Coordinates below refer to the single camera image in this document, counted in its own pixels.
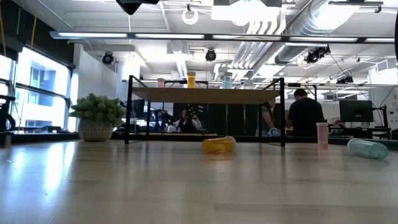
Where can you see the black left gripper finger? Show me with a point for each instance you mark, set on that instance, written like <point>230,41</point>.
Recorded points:
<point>132,6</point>

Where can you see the pink medicine bottle white cap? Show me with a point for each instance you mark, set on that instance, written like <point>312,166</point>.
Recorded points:
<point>160,83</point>
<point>322,137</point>

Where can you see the amber medicine bottle white cap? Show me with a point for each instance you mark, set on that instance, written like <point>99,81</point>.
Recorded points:
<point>217,145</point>
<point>191,81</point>

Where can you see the teal medicine bottle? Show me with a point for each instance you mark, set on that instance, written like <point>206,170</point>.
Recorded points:
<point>367,148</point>
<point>227,81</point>

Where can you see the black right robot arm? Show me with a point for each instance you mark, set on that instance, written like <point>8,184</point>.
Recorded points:
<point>397,40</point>

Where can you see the black round ceiling spotlight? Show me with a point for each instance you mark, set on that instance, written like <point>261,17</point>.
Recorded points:
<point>211,55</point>
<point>108,58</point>

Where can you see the black computer monitor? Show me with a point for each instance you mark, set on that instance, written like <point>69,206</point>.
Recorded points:
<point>139,109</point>
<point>356,111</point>

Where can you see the green plant in white pot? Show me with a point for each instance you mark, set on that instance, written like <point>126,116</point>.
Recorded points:
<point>98,118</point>

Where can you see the person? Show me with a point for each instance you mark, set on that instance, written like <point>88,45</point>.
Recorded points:
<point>186,123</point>
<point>267,119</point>
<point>306,115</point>

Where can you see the large window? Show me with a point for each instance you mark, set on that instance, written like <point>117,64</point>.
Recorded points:
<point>40,105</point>

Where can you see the black curved equipment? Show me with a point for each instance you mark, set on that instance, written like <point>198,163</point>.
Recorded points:
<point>6,98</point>

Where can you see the black ceiling track spotlight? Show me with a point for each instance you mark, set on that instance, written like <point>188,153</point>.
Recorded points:
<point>312,56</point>
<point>345,80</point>

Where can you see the white blue round object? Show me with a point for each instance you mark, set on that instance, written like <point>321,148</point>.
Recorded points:
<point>275,132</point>

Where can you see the black equipment stand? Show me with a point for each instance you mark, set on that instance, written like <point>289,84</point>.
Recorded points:
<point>386,121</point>

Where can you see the wooden shelf black metal frame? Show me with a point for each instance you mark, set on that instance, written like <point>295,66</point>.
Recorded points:
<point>202,96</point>

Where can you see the silver ventilation duct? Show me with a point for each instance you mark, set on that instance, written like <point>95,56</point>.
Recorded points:
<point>311,18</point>

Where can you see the black ceiling rail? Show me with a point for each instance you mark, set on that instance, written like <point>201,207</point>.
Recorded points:
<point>354,2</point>

